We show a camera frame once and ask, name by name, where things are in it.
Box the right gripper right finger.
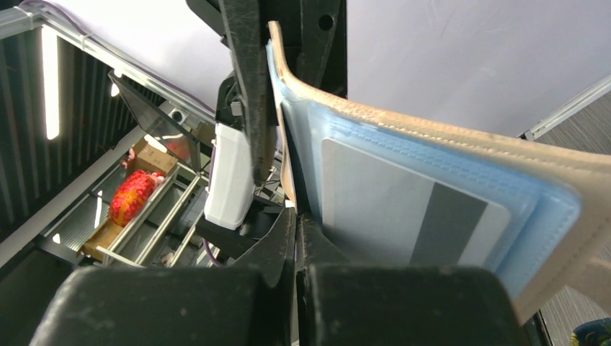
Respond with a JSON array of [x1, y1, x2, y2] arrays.
[[296, 214, 528, 345]]

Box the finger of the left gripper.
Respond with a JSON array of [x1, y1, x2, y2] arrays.
[[219, 0, 276, 186], [286, 0, 348, 98]]

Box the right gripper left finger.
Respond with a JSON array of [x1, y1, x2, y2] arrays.
[[31, 208, 296, 345]]

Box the white card with magnetic stripe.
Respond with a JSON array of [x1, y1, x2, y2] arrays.
[[321, 139, 511, 265]]

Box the blue card sleeves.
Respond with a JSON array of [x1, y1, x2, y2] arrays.
[[264, 40, 584, 302]]

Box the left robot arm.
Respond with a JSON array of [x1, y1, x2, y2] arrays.
[[188, 1, 347, 229]]

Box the metal storage shelf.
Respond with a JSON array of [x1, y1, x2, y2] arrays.
[[33, 164, 208, 267]]

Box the dark monitor screen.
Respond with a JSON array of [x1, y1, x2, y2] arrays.
[[108, 73, 201, 172]]

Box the red patterned bag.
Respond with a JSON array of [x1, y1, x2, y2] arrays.
[[109, 169, 166, 227]]

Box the cardboard box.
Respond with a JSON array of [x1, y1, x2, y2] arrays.
[[133, 138, 178, 177]]

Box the rolled belt bottom left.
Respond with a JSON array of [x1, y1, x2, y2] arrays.
[[569, 318, 610, 346]]

